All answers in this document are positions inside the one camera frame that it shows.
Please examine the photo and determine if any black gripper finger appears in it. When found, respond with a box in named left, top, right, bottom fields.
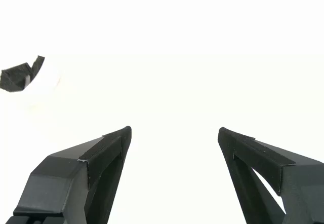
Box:
left=12, top=126, right=132, bottom=224
left=217, top=127, right=324, bottom=224

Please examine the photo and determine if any white foam cube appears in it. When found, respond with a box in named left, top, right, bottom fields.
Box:
left=24, top=61, right=62, bottom=96

